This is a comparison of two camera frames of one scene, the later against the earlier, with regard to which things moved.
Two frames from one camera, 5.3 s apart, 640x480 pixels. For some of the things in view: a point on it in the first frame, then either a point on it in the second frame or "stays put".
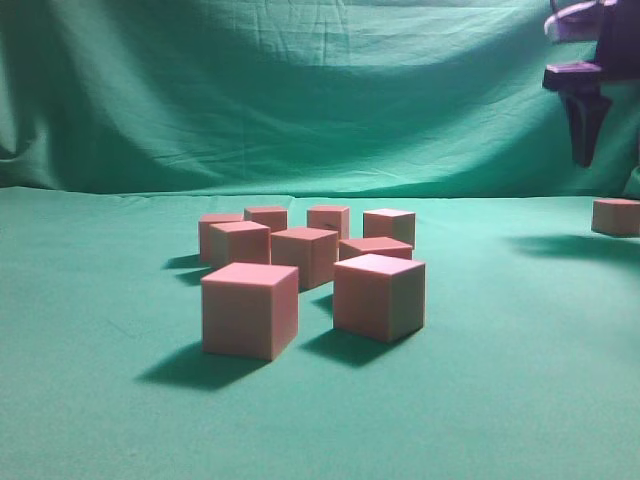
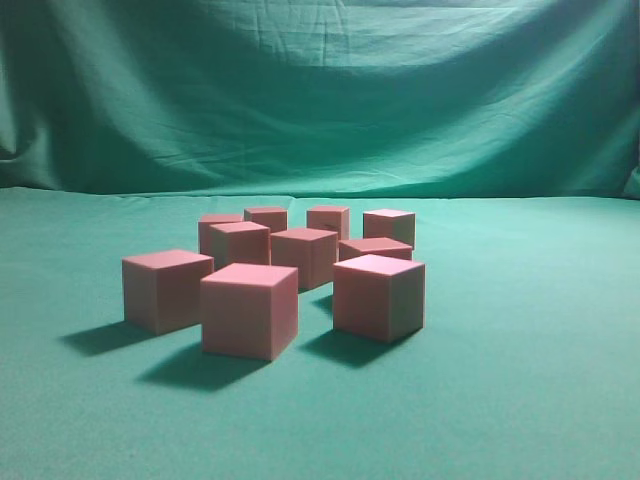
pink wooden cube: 239,242 stays put
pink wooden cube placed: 397,225 stays put
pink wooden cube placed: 276,219 stays put
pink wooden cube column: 616,217 → 162,289
